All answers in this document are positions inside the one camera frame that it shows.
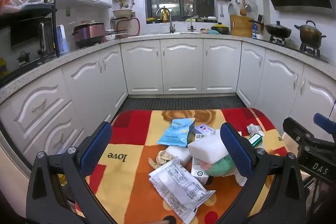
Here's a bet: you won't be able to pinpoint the steel sink faucet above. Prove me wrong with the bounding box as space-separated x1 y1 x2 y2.
156 8 176 34

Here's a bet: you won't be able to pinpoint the copper rice cooker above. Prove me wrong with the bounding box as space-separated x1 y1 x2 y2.
73 21 106 49

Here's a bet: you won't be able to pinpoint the black lidded wok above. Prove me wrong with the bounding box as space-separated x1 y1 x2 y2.
265 21 293 40

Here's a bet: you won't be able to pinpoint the yellow black casserole pot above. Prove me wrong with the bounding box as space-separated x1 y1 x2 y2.
211 22 230 35

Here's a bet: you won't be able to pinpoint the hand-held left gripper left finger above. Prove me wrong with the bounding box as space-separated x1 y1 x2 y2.
26 121 118 224

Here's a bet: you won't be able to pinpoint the beige crumpled scrap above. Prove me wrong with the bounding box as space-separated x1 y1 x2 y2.
148 150 174 169

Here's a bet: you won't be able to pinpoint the white green packet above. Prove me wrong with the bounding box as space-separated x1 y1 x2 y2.
248 133 264 148

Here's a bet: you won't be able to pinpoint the cream basin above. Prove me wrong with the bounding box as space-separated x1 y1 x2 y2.
113 9 133 19

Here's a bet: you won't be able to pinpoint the white printed plastic wrapper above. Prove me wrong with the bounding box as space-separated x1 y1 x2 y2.
149 157 216 224

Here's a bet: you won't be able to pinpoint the green crumpled bag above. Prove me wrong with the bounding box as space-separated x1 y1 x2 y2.
205 154 237 177

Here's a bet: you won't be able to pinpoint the white green milk carton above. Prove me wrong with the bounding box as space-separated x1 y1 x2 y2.
191 157 210 184

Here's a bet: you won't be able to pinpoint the small steel tap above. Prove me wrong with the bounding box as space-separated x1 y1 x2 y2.
187 10 196 32

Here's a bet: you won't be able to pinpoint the white crumpled tissue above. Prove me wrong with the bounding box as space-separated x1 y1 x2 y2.
234 171 248 187

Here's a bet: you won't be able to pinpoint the white medicine box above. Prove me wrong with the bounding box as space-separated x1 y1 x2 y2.
193 124 216 136

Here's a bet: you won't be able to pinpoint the blue white box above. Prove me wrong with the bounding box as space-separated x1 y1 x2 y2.
252 23 261 40

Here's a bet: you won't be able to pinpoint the yellow bottle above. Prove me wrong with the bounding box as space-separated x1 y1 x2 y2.
161 6 170 23

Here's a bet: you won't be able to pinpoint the gas stove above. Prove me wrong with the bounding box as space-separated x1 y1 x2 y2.
268 35 329 62

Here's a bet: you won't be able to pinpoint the orange white bag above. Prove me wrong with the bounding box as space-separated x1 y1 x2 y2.
0 0 30 15

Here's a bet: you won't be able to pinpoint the blue plastic container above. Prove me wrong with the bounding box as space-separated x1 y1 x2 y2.
56 25 69 55

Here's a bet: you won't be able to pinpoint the black microwave oven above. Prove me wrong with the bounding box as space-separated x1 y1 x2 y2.
0 15 56 67
0 0 58 58

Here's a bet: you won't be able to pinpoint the wooden cutting board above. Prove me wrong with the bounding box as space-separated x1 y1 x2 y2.
230 14 254 38

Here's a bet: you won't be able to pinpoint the knife block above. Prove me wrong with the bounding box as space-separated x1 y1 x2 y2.
249 14 264 33

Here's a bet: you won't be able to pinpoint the red frame dish rack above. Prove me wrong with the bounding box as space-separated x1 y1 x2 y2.
110 17 141 38

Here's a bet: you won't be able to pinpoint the white base cabinets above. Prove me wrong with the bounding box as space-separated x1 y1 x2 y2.
0 34 336 178

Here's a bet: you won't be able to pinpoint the crumpled white wrapper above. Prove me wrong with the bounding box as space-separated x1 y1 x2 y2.
247 124 264 137

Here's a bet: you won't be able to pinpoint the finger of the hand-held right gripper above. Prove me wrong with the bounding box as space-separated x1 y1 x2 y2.
283 117 321 151
313 113 336 136

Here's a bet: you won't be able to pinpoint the small white foam block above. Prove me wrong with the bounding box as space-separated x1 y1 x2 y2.
165 145 194 167

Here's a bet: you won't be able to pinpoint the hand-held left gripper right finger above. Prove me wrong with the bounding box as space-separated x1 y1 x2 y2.
218 122 307 224

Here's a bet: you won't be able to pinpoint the red yellow printed blanket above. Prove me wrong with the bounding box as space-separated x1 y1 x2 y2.
75 108 289 224

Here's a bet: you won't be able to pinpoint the brown lidded pot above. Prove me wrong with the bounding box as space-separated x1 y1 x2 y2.
294 20 327 49

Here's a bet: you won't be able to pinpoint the blue snack packet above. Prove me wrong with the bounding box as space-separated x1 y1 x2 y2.
157 118 196 148

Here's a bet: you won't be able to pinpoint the large white foam block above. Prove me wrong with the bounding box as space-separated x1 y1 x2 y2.
188 134 229 163

